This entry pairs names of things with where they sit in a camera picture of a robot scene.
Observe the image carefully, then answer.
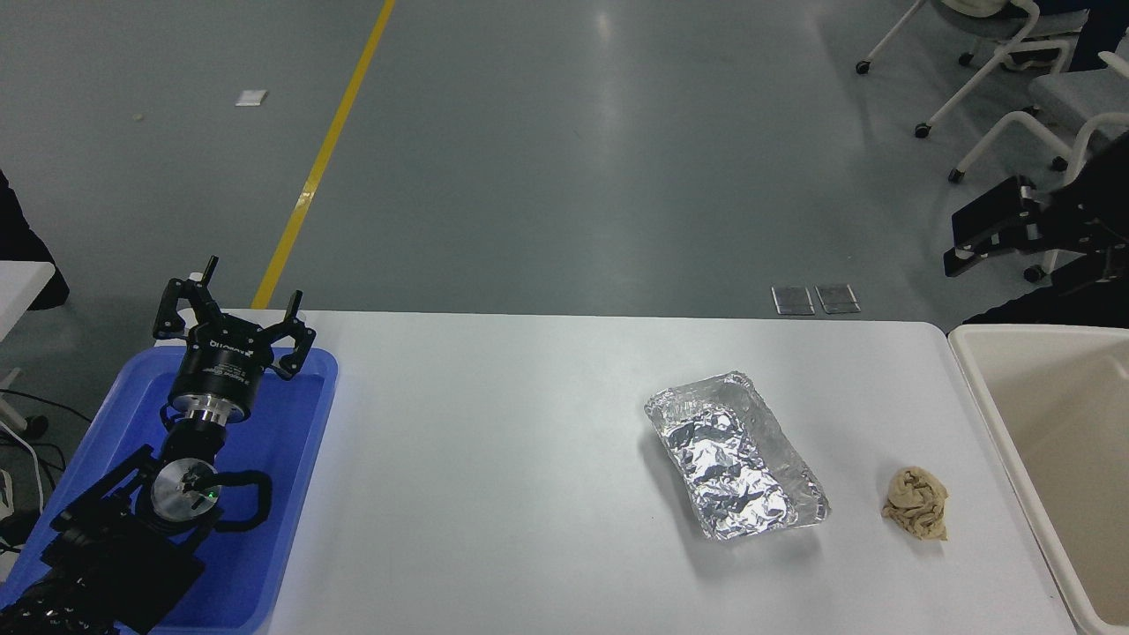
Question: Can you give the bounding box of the white side table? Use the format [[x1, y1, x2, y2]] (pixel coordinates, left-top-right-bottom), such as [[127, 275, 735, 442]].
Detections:
[[0, 261, 56, 437]]

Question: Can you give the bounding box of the black cable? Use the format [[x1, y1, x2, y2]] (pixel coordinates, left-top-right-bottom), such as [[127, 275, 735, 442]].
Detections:
[[0, 388, 93, 424]]

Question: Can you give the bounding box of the large pale bin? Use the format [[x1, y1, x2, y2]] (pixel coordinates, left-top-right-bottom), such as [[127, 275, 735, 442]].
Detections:
[[948, 324, 1129, 635]]

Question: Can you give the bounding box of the white cable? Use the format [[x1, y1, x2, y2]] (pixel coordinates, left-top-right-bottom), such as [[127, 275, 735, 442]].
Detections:
[[0, 422, 45, 514]]

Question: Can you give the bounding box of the crumpled tan paper ball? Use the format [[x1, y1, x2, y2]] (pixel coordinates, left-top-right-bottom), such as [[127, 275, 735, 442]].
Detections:
[[882, 467, 950, 542]]

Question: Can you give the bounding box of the foil tray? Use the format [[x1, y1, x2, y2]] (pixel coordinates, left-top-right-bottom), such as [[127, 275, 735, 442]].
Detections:
[[644, 370, 832, 542]]

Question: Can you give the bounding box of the blue plastic tray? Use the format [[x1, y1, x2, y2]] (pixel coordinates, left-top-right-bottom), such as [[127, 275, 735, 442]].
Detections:
[[0, 346, 340, 634]]

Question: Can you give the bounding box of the white grey office chair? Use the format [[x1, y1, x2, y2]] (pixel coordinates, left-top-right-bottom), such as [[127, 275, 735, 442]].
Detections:
[[948, 51, 1129, 283], [856, 0, 1090, 139]]

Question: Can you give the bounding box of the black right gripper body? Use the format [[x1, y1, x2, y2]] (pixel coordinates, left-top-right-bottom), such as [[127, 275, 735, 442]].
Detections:
[[1036, 181, 1105, 270]]

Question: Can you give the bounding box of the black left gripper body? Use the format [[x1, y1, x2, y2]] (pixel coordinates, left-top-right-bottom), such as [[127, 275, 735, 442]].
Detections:
[[168, 322, 273, 415]]

